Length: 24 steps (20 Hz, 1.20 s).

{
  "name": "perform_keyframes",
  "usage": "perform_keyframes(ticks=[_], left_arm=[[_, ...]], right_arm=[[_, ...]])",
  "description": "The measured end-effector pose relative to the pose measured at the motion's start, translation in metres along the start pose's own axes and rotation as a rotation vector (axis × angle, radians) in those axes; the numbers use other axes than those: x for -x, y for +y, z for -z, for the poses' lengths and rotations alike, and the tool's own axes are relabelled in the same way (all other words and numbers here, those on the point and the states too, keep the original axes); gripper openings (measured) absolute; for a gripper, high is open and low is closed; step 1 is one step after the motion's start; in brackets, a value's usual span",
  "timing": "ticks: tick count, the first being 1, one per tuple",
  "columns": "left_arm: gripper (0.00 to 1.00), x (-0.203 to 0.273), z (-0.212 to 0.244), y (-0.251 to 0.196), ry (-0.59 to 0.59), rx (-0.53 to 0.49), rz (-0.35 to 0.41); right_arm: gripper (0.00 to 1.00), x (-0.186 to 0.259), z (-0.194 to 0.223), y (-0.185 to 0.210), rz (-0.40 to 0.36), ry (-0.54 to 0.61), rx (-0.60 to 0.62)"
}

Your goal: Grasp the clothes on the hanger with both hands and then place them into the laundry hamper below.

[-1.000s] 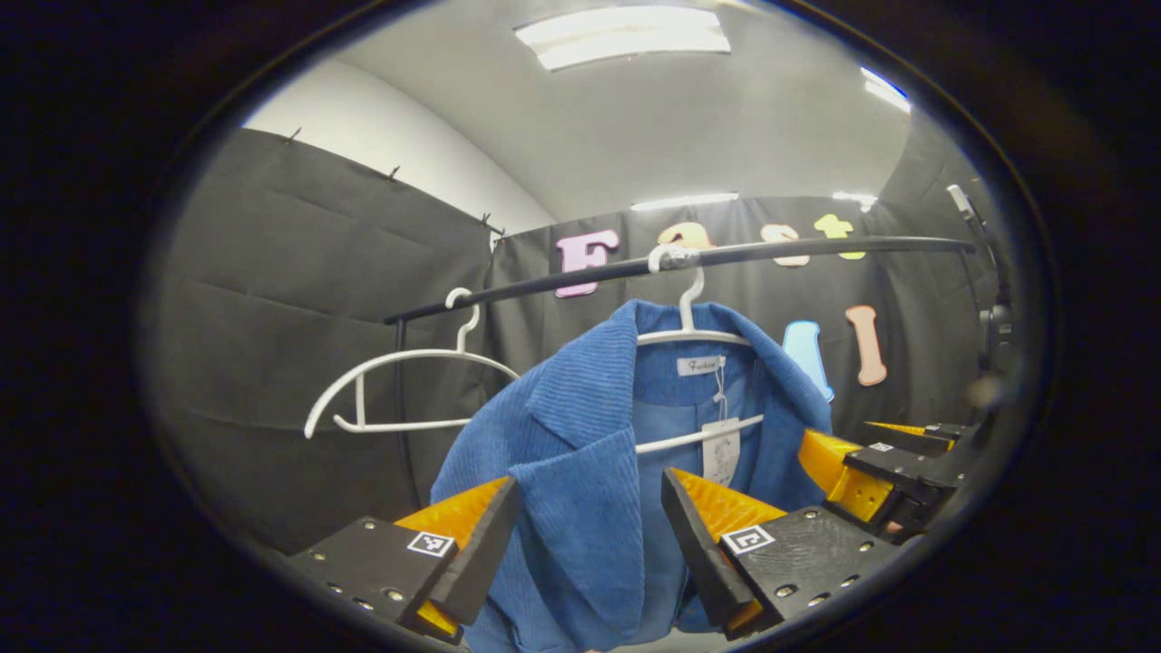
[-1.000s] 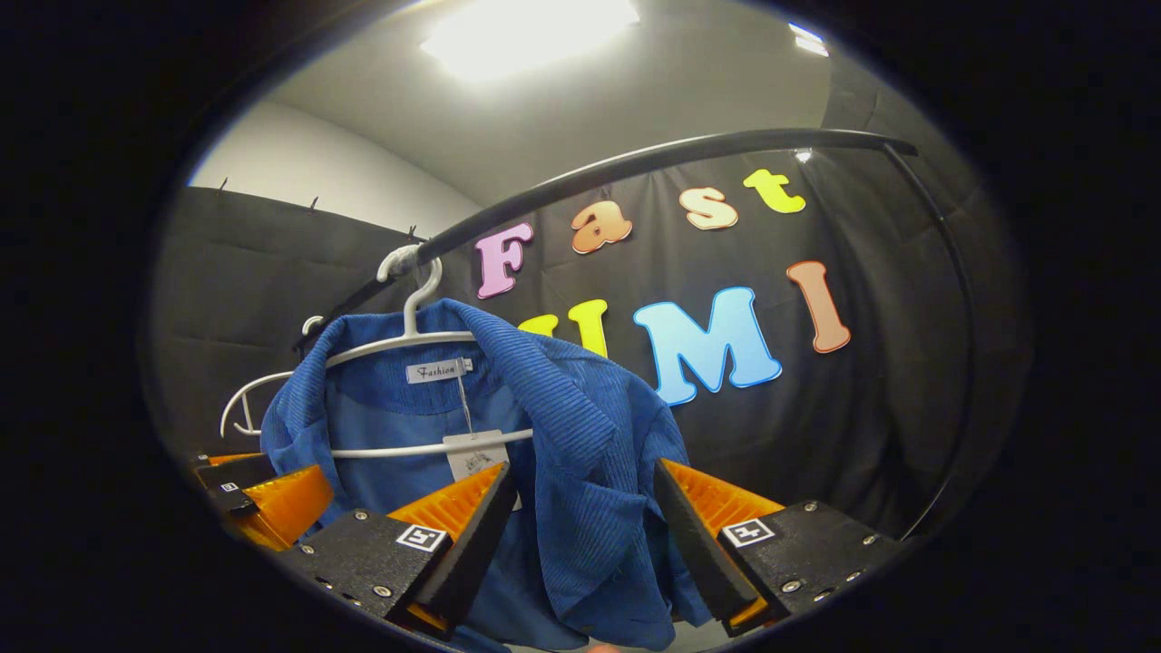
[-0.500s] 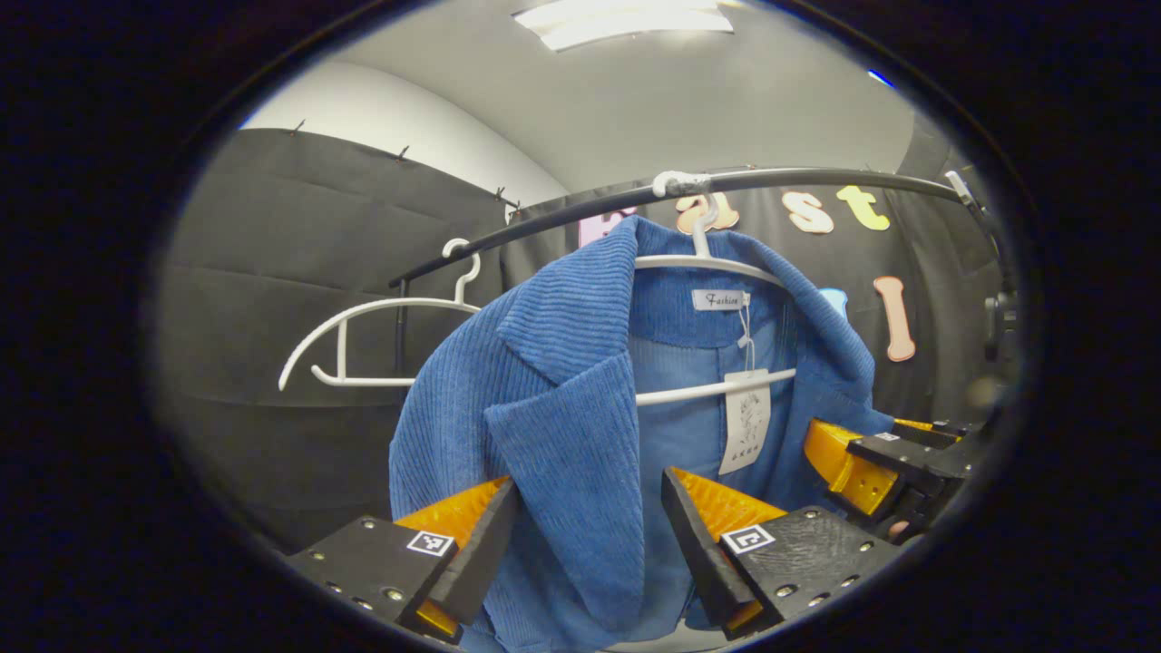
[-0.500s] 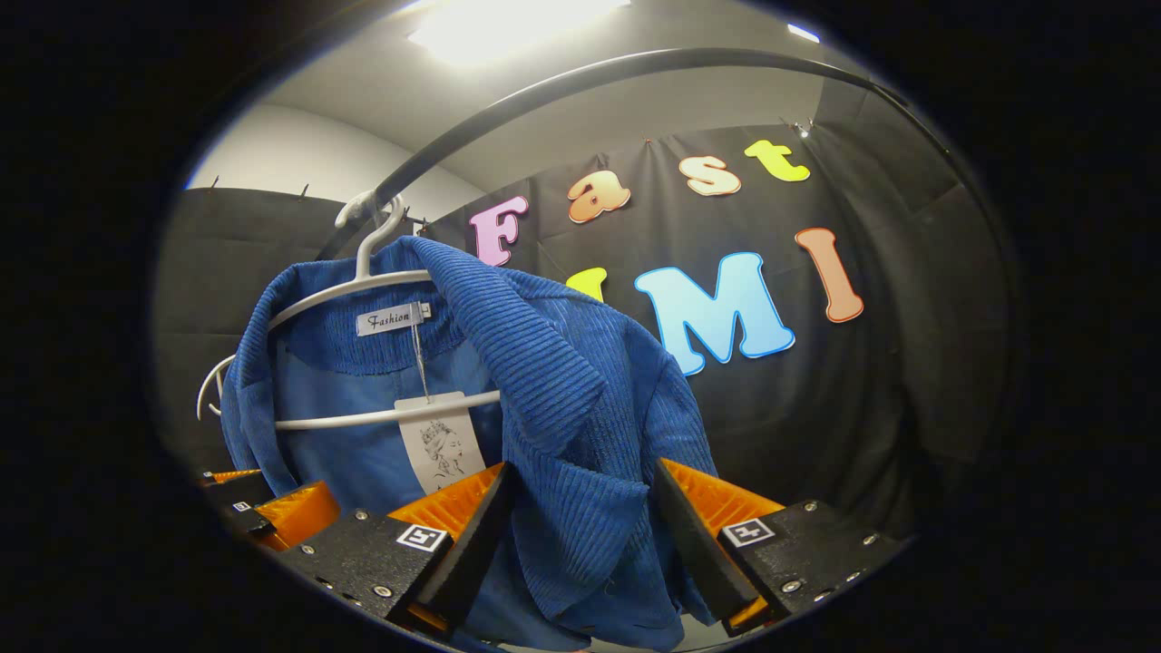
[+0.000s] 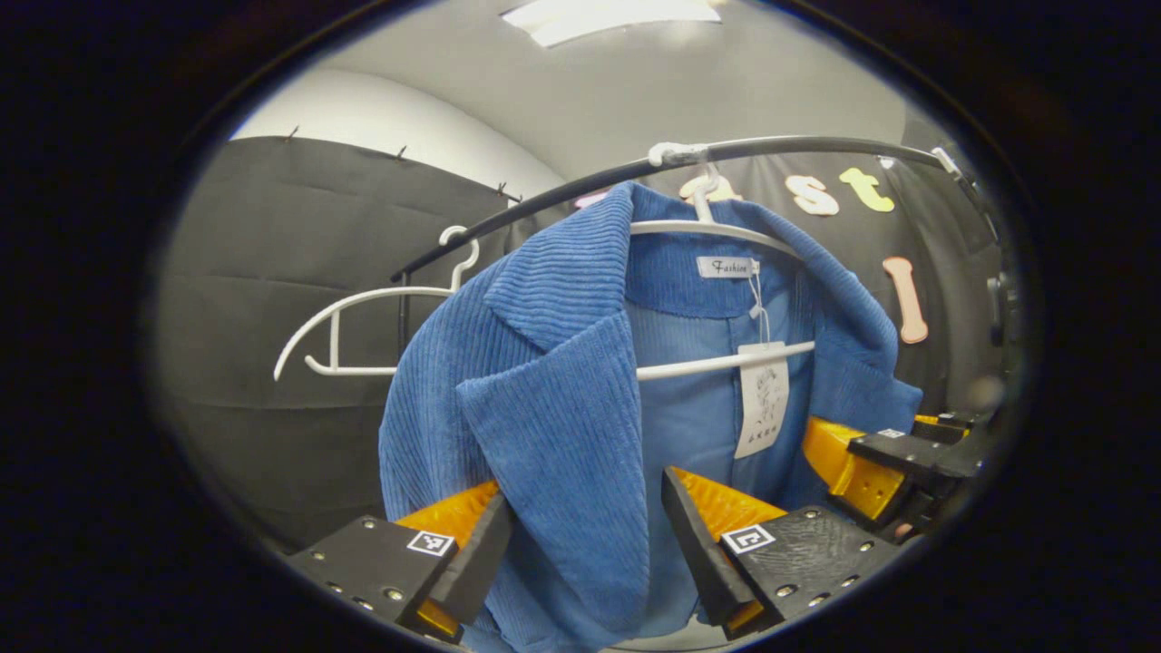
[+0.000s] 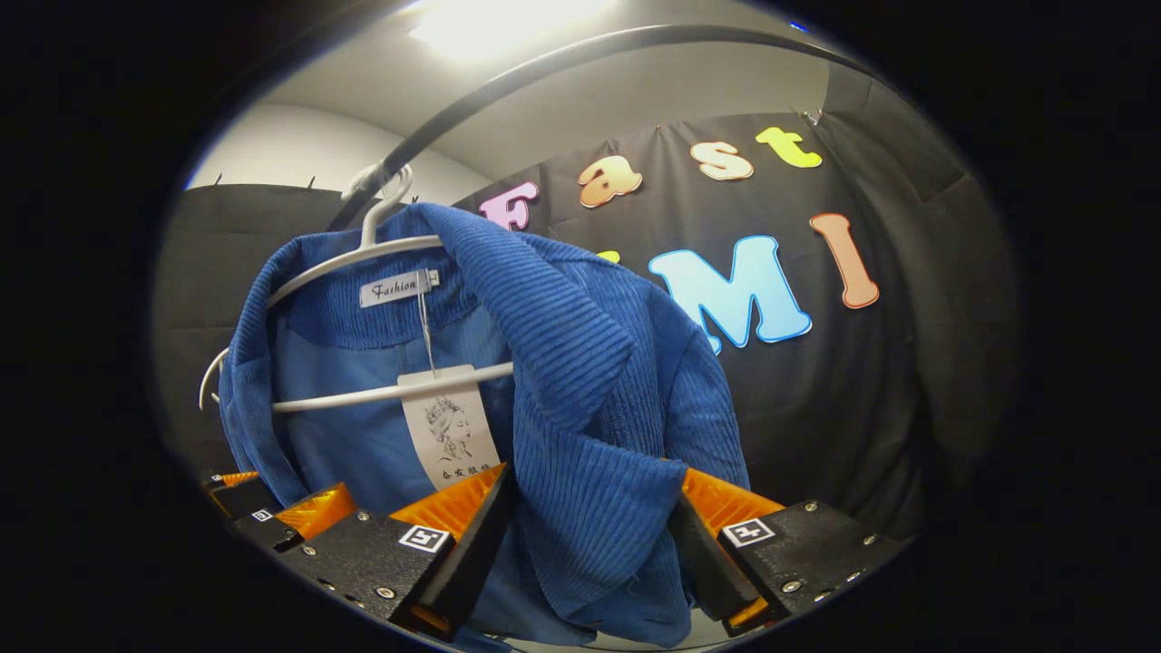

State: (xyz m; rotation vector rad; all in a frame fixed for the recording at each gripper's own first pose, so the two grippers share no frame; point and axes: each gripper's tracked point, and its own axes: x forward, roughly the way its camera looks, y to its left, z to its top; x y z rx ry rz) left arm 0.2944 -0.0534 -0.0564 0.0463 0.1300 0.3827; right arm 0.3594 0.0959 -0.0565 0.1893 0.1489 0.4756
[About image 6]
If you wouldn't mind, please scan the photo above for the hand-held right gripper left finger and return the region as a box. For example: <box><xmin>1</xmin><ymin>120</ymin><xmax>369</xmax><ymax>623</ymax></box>
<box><xmin>281</xmin><ymin>463</ymin><xmax>520</xmax><ymax>640</ymax></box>

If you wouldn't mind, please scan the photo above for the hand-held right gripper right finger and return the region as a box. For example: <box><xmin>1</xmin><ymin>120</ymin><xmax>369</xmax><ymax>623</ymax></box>
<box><xmin>669</xmin><ymin>467</ymin><xmax>908</xmax><ymax>636</ymax></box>

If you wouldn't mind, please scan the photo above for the blue corduroy jacket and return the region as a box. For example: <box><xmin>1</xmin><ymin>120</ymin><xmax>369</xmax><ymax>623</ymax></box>
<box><xmin>218</xmin><ymin>201</ymin><xmax>754</xmax><ymax>649</ymax></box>

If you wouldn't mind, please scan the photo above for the white plastic hanger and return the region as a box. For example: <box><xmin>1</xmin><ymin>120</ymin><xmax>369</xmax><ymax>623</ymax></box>
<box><xmin>198</xmin><ymin>163</ymin><xmax>516</xmax><ymax>415</ymax></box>

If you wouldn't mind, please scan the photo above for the black metal clothes rack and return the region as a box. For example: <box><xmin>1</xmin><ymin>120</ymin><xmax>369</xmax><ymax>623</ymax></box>
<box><xmin>327</xmin><ymin>24</ymin><xmax>890</xmax><ymax>232</ymax></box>

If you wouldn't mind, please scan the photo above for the large ceiling light panel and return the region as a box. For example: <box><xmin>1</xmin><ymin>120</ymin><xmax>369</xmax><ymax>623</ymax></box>
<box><xmin>408</xmin><ymin>0</ymin><xmax>618</xmax><ymax>60</ymax></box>

